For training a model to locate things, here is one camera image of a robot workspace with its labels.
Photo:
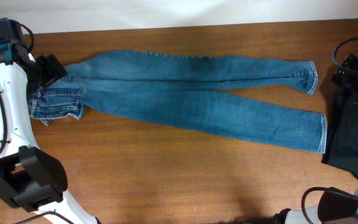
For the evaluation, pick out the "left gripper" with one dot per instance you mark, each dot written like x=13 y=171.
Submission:
x=53 y=68

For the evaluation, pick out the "blue denim jeans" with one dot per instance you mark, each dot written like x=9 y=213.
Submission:
x=188 y=92

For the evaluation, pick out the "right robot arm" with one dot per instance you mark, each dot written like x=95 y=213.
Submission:
x=329 y=204

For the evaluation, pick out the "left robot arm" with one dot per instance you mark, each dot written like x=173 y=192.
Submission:
x=29 y=178

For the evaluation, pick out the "black folded garment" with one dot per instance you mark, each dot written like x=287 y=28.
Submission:
x=342 y=142

